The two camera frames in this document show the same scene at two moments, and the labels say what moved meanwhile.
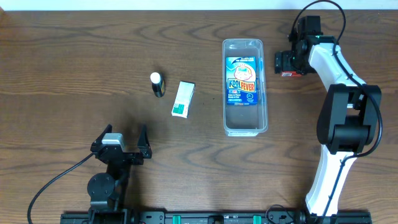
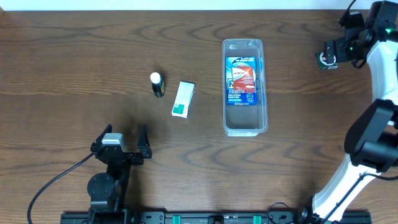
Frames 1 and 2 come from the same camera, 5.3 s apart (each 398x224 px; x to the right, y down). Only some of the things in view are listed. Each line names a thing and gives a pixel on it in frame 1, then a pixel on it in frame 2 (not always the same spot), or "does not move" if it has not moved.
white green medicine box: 181,106 does not move
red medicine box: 290,74 -> 244,79
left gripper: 125,155 does not move
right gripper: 278,63 -> 330,51
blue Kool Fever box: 242,88 does not move
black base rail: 211,218 does not move
